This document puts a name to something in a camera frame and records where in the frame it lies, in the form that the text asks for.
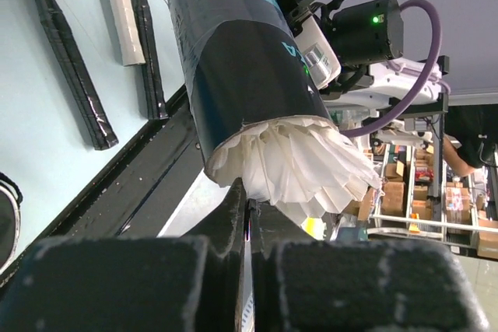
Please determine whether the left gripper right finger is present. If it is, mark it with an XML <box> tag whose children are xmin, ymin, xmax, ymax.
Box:
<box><xmin>248</xmin><ymin>201</ymin><xmax>490</xmax><ymax>331</ymax></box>

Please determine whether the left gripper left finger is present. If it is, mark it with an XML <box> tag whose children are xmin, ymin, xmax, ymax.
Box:
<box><xmin>1</xmin><ymin>180</ymin><xmax>246</xmax><ymax>331</ymax></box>

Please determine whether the black shuttlecock tube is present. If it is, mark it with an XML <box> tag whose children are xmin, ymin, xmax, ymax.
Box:
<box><xmin>157</xmin><ymin>0</ymin><xmax>339</xmax><ymax>187</ymax></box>

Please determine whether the shuttlecock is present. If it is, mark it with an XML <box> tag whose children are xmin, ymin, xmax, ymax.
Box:
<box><xmin>205</xmin><ymin>116</ymin><xmax>382</xmax><ymax>225</ymax></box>

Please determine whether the background storage shelf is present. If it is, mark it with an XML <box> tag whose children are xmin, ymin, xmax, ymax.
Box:
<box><xmin>334</xmin><ymin>106</ymin><xmax>498</xmax><ymax>261</ymax></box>

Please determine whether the light blue racket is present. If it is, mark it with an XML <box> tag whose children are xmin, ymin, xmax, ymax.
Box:
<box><xmin>34</xmin><ymin>0</ymin><xmax>118</xmax><ymax>151</ymax></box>

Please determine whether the blue white racket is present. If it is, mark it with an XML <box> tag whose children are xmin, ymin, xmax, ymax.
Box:
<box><xmin>109</xmin><ymin>0</ymin><xmax>146</xmax><ymax>66</ymax></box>

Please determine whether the white black racket right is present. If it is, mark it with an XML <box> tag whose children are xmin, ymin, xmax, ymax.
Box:
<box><xmin>132</xmin><ymin>0</ymin><xmax>168</xmax><ymax>120</ymax></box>

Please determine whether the black racket bag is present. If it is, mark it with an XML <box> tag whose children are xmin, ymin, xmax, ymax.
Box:
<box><xmin>0</xmin><ymin>173</ymin><xmax>23</xmax><ymax>273</ymax></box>

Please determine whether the person in background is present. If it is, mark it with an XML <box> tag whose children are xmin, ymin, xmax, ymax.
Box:
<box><xmin>443</xmin><ymin>104</ymin><xmax>497</xmax><ymax>177</ymax></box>

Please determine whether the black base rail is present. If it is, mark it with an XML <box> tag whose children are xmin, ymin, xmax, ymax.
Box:
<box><xmin>0</xmin><ymin>86</ymin><xmax>207</xmax><ymax>286</ymax></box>

